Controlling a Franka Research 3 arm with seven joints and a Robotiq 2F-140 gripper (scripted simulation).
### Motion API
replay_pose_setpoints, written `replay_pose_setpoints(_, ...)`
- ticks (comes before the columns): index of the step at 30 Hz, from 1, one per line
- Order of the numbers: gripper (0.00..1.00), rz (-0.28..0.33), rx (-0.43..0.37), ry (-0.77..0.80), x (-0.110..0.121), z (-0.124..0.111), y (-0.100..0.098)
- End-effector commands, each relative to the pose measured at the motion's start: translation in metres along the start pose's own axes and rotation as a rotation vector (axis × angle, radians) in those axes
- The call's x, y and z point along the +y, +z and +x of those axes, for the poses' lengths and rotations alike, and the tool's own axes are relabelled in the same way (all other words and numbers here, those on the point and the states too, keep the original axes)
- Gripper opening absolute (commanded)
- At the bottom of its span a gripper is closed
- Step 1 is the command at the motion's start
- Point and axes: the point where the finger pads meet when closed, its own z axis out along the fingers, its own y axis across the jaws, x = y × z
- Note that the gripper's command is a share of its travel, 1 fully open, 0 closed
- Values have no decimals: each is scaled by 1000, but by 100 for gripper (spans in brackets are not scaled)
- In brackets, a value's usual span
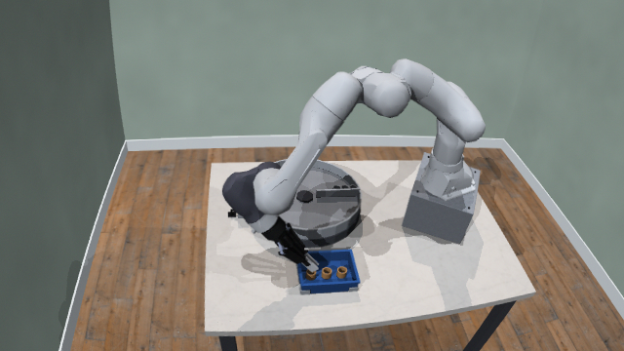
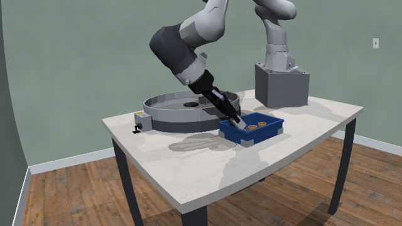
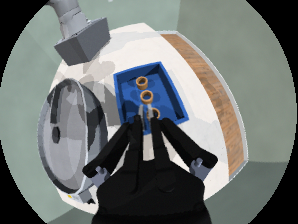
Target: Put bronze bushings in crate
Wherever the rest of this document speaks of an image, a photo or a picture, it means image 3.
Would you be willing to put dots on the blue plastic crate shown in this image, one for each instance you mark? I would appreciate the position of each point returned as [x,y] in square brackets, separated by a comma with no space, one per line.
[165,95]

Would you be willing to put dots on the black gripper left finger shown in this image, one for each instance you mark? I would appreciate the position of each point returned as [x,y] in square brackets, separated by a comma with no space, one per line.
[112,152]

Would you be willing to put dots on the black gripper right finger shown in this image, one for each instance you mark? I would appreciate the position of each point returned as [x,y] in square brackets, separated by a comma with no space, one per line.
[199,161]

